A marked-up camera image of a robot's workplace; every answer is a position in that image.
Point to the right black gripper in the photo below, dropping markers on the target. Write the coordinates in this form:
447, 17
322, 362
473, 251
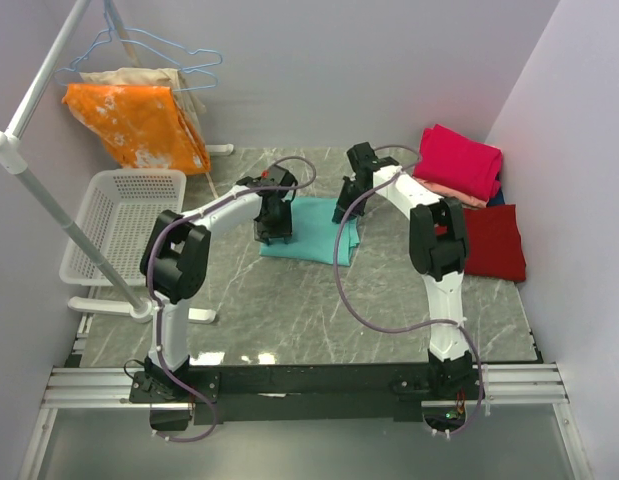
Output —
342, 205

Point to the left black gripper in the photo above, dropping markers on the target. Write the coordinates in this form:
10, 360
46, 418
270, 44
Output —
282, 230

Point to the teal t shirt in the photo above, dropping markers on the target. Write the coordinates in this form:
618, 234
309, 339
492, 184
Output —
314, 232

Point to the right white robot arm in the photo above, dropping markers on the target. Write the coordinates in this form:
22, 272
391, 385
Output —
438, 248

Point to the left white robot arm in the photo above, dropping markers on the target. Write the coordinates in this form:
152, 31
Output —
176, 257

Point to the pink folded t shirt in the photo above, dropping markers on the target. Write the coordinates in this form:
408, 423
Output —
451, 160

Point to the salmon folded t shirt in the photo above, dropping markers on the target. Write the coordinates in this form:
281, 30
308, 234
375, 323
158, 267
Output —
465, 199

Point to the blue folded t shirt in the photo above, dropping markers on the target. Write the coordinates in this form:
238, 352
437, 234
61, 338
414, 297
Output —
498, 199

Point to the dark red folded t shirt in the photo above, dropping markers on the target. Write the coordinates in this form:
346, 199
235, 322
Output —
495, 244

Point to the white plastic laundry basket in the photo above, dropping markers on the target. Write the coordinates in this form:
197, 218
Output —
119, 210

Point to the orange patterned cloth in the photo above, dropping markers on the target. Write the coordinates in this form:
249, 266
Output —
141, 126

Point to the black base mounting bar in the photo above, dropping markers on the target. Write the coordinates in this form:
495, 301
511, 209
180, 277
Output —
223, 393

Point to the beige hanging cloth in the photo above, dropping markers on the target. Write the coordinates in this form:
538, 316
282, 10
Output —
164, 77

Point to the blue wire hanger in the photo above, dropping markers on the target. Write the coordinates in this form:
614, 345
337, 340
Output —
64, 76
137, 43

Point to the aluminium rail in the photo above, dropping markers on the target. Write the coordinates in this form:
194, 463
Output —
501, 384

